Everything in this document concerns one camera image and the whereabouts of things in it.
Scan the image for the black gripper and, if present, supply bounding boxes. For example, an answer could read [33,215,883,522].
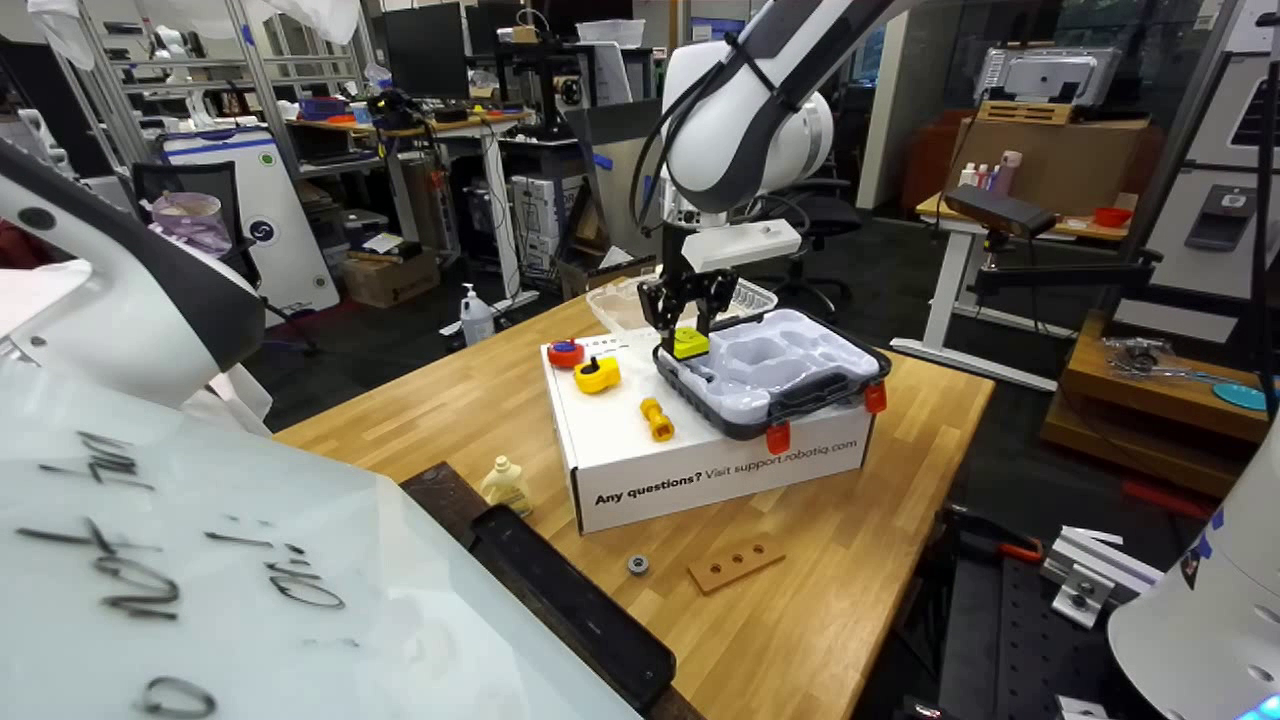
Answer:
[634,256,738,353]

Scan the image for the yellow and black smiley block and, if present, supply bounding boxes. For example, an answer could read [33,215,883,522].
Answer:
[666,323,715,364]

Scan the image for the white and black idle robot link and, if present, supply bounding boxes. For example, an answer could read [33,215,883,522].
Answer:
[0,134,272,411]

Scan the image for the clear plastic toolbox lid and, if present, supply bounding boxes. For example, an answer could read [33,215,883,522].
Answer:
[578,262,781,338]

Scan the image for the yellow rounded toy block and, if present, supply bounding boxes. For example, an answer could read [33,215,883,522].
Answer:
[571,353,629,400]

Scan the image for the wooden block with three holes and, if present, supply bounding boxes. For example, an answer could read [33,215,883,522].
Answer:
[685,531,787,598]

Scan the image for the yellow toy dumbbell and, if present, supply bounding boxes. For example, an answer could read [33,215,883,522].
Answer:
[634,393,680,449]

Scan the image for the white cardboard box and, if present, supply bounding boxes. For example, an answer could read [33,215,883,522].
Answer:
[536,328,880,538]

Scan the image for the grey panel with blue tape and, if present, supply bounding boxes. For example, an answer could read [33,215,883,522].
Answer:
[563,100,666,260]

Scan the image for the clear sanitizer bottle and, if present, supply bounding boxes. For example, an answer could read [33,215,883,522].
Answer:
[454,278,499,348]

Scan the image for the small cream figurine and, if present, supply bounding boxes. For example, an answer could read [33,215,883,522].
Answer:
[475,453,536,517]

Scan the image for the white desk with legs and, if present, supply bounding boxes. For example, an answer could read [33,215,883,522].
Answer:
[888,184,1162,400]

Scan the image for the small brown cardboard box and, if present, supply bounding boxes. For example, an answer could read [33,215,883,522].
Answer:
[334,245,442,317]

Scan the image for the large brown cardboard box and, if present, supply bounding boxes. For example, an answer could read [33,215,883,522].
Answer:
[948,116,1158,222]

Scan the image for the white cabinet with round logo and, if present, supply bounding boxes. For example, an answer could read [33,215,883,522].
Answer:
[156,128,345,320]

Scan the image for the black perforated metal board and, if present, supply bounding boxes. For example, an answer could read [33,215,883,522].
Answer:
[929,511,1137,720]

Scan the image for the low wooden shelf unit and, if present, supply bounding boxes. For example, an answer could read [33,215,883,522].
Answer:
[1041,313,1280,502]

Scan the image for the silver metal brackets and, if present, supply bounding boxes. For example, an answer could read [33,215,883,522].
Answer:
[1048,522,1169,630]

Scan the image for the purple cloth bundle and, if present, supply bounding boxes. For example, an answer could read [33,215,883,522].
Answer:
[146,187,237,260]

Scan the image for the whiteboard with handwriting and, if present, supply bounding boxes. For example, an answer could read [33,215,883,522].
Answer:
[0,348,649,720]

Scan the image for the teal round disc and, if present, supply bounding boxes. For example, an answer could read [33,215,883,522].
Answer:
[1206,374,1276,415]

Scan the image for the white curved machine shell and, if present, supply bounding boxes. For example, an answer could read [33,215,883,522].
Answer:
[1105,415,1280,720]

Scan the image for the red handled tool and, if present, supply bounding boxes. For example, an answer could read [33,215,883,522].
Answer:
[948,511,1050,568]

